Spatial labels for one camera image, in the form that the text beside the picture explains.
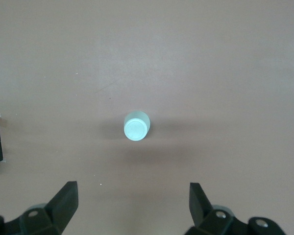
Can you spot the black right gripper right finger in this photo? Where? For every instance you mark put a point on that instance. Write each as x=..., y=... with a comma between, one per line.
x=210, y=220

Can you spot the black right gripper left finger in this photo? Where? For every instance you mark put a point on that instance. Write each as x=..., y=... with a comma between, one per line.
x=54, y=215

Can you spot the mint green cup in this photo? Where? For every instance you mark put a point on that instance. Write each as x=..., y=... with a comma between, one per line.
x=136, y=129

